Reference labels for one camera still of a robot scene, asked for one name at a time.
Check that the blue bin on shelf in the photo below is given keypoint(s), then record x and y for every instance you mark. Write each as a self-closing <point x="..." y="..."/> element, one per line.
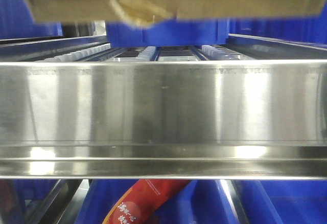
<point x="169" y="33"/>

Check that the blue bin lower shelf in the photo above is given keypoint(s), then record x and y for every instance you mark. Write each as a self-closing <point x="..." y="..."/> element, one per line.
<point x="205" y="201"/>

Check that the red snack package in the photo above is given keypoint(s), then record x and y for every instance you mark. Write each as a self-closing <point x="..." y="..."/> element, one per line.
<point x="138" y="203"/>

